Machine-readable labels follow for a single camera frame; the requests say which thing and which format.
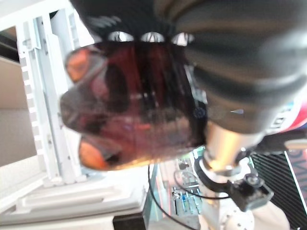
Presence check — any left robot hand black cloth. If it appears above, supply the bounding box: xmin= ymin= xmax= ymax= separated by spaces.
xmin=69 ymin=0 xmax=307 ymax=173

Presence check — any dark cola drink bottle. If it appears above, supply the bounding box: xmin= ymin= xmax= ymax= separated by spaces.
xmin=59 ymin=42 xmax=307 ymax=172

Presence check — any black ribbed panel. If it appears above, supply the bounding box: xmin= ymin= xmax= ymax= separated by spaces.
xmin=250 ymin=152 xmax=307 ymax=230

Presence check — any dark sign with red letters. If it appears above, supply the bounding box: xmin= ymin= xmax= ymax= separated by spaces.
xmin=284 ymin=140 xmax=307 ymax=201

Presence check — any shelf with coloured goods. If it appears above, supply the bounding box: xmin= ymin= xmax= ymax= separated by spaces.
xmin=149 ymin=145 xmax=206 ymax=222

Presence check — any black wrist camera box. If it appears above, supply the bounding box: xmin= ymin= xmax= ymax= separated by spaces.
xmin=229 ymin=173 xmax=274 ymax=212

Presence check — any thin black cable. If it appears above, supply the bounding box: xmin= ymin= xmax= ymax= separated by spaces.
xmin=147 ymin=164 xmax=231 ymax=230

